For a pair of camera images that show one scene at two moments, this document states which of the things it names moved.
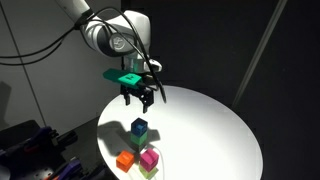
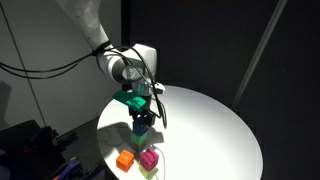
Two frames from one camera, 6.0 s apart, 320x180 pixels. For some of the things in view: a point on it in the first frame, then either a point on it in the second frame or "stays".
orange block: [125, 160] stays
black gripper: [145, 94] to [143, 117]
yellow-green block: [149, 174] stays
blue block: [139, 127] stays
